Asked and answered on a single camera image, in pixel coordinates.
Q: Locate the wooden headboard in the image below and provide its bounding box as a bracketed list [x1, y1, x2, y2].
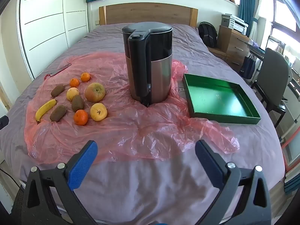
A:
[99, 3, 199, 27]

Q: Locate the black backpack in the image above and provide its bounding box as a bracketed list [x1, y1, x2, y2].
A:
[198, 22, 218, 48]

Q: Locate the white printer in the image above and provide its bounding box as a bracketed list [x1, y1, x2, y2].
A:
[228, 15, 249, 35]

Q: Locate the black cable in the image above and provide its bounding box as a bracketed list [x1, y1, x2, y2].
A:
[0, 167, 20, 188]

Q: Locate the orange metal frame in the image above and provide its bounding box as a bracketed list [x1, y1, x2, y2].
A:
[280, 131, 300, 169]

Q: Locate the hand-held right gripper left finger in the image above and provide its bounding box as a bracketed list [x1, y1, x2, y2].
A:
[23, 140, 98, 225]

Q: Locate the dark blue bag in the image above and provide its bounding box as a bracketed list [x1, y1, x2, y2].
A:
[239, 53, 257, 80]

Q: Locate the grey chair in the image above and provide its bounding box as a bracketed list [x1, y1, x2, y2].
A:
[251, 48, 292, 128]

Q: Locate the small yellow apple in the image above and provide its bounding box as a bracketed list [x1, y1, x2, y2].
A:
[90, 103, 108, 122]

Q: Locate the yellow striped fruit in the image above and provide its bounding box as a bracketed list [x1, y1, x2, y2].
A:
[67, 87, 80, 101]

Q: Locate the black and steel electric kettle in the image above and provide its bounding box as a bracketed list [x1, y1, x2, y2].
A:
[122, 22, 174, 108]

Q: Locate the green tray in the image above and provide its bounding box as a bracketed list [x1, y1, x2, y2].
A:
[182, 73, 261, 125]

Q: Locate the white wardrobe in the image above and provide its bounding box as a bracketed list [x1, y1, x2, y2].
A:
[0, 0, 89, 104]

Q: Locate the large red-green apple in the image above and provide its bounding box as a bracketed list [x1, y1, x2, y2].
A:
[85, 82, 106, 102]

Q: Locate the window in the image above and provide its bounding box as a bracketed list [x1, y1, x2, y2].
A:
[265, 0, 300, 52]

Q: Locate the pink plastic sheet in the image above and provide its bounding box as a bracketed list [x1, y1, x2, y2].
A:
[25, 52, 241, 164]

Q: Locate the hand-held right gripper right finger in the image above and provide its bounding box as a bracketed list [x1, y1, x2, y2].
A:
[195, 140, 272, 225]

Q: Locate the low wooden nightstand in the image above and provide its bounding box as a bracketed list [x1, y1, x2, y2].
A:
[207, 46, 227, 61]

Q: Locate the brown kiwi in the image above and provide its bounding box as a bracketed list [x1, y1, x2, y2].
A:
[50, 105, 67, 122]
[71, 95, 84, 112]
[51, 85, 65, 98]

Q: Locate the yellow banana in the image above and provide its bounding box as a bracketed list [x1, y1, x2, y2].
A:
[35, 99, 58, 124]

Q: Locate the glass desk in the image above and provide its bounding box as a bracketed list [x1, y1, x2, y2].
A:
[244, 36, 268, 59]

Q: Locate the wooden dresser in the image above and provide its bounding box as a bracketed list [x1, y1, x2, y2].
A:
[217, 25, 251, 72]

